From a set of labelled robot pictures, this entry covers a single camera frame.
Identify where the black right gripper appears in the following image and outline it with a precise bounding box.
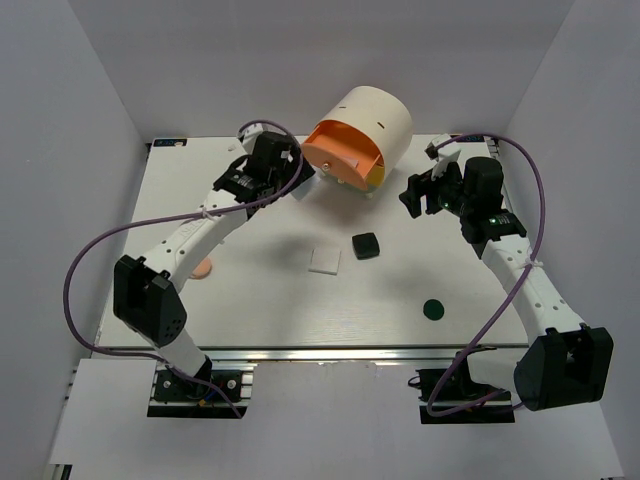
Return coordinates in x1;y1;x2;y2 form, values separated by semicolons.
398;158;473;219

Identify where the orange top drawer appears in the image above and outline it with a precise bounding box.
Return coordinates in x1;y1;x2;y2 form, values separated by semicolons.
302;120;384;189

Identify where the black square compact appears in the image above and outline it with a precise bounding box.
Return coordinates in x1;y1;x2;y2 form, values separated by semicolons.
351;232;380;260

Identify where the white compact with gold stripe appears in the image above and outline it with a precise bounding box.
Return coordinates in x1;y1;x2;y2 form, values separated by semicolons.
290;180;314;201

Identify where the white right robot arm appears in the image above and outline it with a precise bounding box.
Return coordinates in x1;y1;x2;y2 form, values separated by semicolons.
399;157;614;411

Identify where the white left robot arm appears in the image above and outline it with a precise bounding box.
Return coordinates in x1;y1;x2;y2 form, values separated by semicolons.
113;131;314;399

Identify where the yellow middle drawer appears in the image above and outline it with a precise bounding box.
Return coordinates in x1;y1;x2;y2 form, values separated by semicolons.
367;165;385;188

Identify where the blue right corner label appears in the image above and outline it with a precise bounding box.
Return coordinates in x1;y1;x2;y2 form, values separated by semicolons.
451;135;485;143

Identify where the blue corner label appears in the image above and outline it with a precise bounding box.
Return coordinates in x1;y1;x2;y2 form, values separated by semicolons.
451;135;485;143
152;138;187;148

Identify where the cream cylindrical drawer organizer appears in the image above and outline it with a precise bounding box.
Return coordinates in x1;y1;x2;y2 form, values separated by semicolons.
313;86;413;181

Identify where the white square compact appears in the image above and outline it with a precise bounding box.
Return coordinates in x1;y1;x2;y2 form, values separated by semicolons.
308;246;341;276

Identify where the dark green round disc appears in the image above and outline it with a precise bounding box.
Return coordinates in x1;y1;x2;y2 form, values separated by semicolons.
423;299;445;321

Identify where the blue left corner label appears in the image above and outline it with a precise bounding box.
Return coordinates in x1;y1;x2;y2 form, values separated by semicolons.
152;138;187;148

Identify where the peach round powder puff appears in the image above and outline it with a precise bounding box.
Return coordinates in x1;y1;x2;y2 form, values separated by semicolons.
190;257;213;280

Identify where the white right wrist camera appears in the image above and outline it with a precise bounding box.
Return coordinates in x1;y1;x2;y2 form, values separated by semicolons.
425;134;461;181

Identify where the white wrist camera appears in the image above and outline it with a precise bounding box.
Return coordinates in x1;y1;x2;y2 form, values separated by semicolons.
237;123;265;154
425;134;461;181

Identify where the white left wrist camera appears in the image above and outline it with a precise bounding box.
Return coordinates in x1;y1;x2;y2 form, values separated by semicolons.
237;123;265;154

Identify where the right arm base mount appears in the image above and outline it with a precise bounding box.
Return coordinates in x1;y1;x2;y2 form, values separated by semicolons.
407;363;515;425

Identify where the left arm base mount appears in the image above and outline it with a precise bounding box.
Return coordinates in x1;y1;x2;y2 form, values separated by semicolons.
147;358;256;420

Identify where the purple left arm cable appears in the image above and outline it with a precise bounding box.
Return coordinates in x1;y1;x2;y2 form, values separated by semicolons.
64;119;306;419

